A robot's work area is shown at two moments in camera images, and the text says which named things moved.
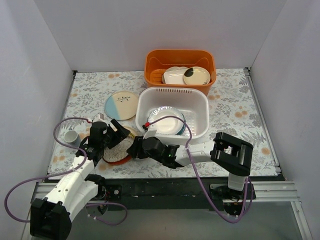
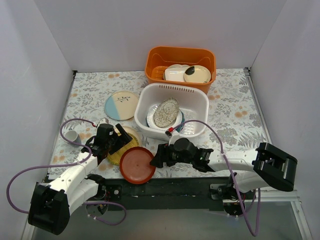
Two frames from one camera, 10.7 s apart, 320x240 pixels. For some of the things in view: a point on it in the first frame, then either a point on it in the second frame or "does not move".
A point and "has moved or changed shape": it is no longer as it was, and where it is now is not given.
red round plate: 121,162 has moved or changed shape
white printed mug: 72,137 does not move
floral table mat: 102,96 does not move
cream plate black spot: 196,75 does not move
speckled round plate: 118,152 -> 166,112
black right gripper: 136,148 -> 164,155
